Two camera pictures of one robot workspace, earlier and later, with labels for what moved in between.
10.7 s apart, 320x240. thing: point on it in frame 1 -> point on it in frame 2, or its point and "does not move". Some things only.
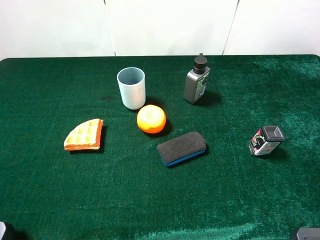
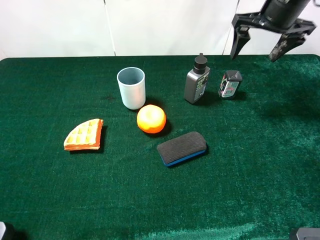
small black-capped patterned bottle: (265, 140) -> (230, 80)
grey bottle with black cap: (196, 83) does not move
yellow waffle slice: (86, 135) does not move
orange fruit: (151, 119) does not move
